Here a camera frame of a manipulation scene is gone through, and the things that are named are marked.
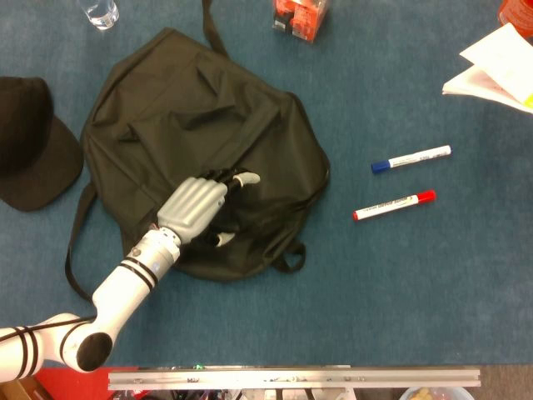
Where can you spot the clear plastic tub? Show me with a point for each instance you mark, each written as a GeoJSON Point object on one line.
{"type": "Point", "coordinates": [433, 393]}

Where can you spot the clear glass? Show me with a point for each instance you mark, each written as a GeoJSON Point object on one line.
{"type": "Point", "coordinates": [101, 12]}

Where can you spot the blue felt table mat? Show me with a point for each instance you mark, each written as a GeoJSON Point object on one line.
{"type": "Point", "coordinates": [291, 316]}

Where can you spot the white marker with blue cap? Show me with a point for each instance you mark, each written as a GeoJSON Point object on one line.
{"type": "Point", "coordinates": [412, 159]}

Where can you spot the orange-red round canister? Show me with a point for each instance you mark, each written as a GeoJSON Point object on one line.
{"type": "Point", "coordinates": [514, 10]}

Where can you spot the clear box with red parts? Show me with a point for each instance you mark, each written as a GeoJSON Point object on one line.
{"type": "Point", "coordinates": [300, 18]}

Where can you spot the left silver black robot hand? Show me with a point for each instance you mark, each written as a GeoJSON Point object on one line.
{"type": "Point", "coordinates": [191, 204]}

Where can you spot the black baseball cap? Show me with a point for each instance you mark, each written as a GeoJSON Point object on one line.
{"type": "Point", "coordinates": [29, 158]}

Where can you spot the white marker with red cap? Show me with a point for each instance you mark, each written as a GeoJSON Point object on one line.
{"type": "Point", "coordinates": [395, 205]}

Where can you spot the brown cardboard box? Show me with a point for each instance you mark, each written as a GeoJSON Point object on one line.
{"type": "Point", "coordinates": [12, 391]}

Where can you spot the red box under table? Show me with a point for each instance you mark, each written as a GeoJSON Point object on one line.
{"type": "Point", "coordinates": [83, 385]}

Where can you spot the white book with yellow spine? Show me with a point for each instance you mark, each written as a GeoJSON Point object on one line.
{"type": "Point", "coordinates": [495, 71]}

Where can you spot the black fabric backpack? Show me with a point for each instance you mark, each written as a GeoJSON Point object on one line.
{"type": "Point", "coordinates": [200, 125]}

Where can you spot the aluminium profile rail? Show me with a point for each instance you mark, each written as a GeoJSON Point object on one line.
{"type": "Point", "coordinates": [291, 379]}

